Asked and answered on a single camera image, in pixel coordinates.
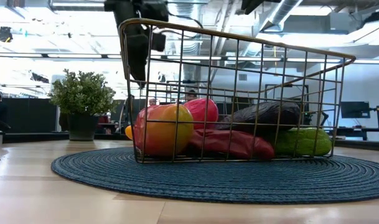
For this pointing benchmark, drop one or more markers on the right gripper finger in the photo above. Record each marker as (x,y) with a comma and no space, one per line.
(251,4)

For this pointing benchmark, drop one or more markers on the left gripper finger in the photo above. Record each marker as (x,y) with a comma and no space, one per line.
(137,56)

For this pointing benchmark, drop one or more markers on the orange-yellow mango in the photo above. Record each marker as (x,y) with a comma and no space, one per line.
(129,132)

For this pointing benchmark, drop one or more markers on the red and yellow mango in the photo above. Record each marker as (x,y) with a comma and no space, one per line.
(164,133)

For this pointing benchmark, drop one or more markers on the dark purple eggplant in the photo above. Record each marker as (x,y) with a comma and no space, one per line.
(264,115)

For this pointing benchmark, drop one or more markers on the dark red pepper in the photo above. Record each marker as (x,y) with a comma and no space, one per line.
(232,143)

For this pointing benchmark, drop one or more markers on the green pepper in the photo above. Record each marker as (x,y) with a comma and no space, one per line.
(304,141)

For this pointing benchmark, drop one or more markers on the potted green plant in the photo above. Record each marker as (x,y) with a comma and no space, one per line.
(81,93)

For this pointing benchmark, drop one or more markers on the black room divider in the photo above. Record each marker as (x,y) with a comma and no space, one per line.
(27,113)

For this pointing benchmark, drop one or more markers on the round blue woven placemat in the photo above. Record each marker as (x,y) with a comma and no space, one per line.
(176,182)

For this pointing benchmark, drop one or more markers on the black monitor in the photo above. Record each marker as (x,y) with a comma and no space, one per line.
(355,109)

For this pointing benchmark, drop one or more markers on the black desk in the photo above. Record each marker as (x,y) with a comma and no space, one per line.
(360,131)

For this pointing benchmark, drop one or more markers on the grey ribbed ventilation duct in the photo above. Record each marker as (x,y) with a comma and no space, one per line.
(285,14)

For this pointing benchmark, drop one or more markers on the black ceiling camera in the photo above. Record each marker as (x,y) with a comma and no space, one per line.
(4,34)

